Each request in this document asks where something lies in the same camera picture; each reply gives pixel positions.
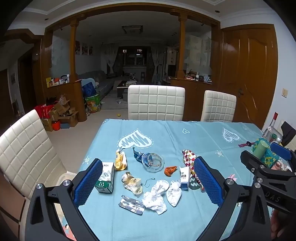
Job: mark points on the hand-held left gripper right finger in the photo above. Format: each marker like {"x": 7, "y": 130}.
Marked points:
{"x": 208, "y": 183}

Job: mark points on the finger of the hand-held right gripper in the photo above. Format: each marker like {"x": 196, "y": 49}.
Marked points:
{"x": 281, "y": 150}
{"x": 252, "y": 161}

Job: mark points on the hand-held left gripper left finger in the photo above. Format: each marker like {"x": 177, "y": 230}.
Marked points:
{"x": 89, "y": 183}

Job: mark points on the green and white milk carton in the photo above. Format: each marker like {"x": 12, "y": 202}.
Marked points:
{"x": 105, "y": 177}

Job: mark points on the white toothpaste box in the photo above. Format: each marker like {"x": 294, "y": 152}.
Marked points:
{"x": 184, "y": 178}

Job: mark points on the person's right hand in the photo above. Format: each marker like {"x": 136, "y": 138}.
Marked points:
{"x": 276, "y": 223}

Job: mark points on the green cylinder cup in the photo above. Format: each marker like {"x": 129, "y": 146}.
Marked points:
{"x": 263, "y": 149}

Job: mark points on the dark cloth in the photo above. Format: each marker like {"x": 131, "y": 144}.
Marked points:
{"x": 288, "y": 133}

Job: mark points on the clear plastic storage bin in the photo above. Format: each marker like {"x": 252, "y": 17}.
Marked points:
{"x": 66, "y": 177}

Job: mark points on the glass bottle with red cap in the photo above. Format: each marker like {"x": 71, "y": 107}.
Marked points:
{"x": 271, "y": 128}

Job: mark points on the small pink item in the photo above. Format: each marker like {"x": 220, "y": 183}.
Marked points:
{"x": 232, "y": 176}

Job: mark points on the chequered colourful packet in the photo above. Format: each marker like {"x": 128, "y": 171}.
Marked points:
{"x": 189, "y": 160}

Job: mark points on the small crumpled white tissue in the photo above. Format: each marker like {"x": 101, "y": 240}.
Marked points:
{"x": 174, "y": 194}

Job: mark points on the yellow snack packet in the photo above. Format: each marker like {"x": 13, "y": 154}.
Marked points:
{"x": 120, "y": 160}

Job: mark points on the orange crumpled wrapper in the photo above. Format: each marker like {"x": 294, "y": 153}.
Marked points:
{"x": 170, "y": 171}

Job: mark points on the cream crumpled packet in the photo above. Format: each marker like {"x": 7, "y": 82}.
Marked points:
{"x": 132, "y": 183}

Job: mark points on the silver blister pack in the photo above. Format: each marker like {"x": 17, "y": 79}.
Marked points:
{"x": 131, "y": 205}

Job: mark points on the blue foil wrapper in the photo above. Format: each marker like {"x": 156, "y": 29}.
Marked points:
{"x": 138, "y": 155}

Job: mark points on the blue printed tablecloth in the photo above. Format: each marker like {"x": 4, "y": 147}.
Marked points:
{"x": 175, "y": 136}

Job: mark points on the large crumpled white tissue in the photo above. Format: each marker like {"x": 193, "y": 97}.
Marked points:
{"x": 153, "y": 201}

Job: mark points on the clear round plastic lid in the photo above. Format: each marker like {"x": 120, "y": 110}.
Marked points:
{"x": 153, "y": 162}

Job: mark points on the white padded chair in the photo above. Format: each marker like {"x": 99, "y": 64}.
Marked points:
{"x": 25, "y": 150}
{"x": 218, "y": 106}
{"x": 156, "y": 102}

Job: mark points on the red bucket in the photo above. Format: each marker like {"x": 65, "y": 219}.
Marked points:
{"x": 56, "y": 125}

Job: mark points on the pile of cardboard boxes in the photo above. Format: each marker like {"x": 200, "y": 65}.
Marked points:
{"x": 63, "y": 113}

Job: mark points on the green printed shopping bag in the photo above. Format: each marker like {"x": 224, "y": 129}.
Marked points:
{"x": 93, "y": 102}

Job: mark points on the wooden door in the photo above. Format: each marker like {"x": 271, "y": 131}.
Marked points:
{"x": 248, "y": 74}

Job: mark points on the wooden low cabinet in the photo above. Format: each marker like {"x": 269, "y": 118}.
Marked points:
{"x": 194, "y": 97}
{"x": 71, "y": 99}

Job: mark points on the red paper bag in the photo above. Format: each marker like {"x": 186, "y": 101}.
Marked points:
{"x": 42, "y": 110}

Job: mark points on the blue bag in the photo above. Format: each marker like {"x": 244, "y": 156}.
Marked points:
{"x": 89, "y": 89}

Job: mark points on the dark coffee table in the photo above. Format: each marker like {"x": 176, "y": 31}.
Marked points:
{"x": 122, "y": 86}

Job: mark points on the grey sofa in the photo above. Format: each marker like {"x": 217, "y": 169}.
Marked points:
{"x": 104, "y": 81}

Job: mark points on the yellow box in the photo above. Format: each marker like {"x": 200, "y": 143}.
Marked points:
{"x": 48, "y": 82}

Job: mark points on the dark stool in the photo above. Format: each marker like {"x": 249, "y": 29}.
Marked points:
{"x": 143, "y": 76}

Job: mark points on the patterned curtain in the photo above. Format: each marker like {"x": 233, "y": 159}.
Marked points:
{"x": 112, "y": 59}
{"x": 154, "y": 61}

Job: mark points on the window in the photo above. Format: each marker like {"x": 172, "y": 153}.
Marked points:
{"x": 134, "y": 56}

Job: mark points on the ceiling lamp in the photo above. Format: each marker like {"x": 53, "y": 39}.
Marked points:
{"x": 132, "y": 29}

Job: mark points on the wall switch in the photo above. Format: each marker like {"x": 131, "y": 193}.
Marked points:
{"x": 285, "y": 92}

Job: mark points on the small framed wall picture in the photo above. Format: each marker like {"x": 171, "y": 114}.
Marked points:
{"x": 12, "y": 77}

